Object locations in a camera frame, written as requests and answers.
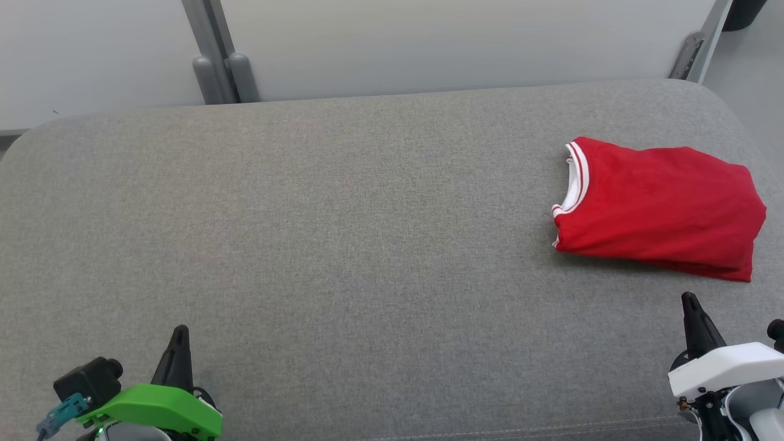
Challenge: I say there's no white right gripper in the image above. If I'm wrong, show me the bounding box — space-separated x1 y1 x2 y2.
668 292 784 400

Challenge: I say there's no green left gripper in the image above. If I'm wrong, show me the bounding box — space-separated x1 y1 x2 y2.
77 325 224 441

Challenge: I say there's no red basketball jersey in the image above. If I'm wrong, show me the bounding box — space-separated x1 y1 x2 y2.
551 135 768 279

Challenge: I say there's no grey fabric sofa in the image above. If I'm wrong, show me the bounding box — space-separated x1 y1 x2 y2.
0 78 784 441

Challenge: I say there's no black round object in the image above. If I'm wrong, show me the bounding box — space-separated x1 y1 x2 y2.
722 0 768 32

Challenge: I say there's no left cable teal connector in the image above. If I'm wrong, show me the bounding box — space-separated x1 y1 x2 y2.
36 393 90 440

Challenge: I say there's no grey slanted metal post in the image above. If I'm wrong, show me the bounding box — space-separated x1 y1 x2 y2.
668 0 733 84

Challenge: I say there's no grey partition post with hinges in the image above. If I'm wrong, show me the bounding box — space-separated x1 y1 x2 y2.
181 0 262 105

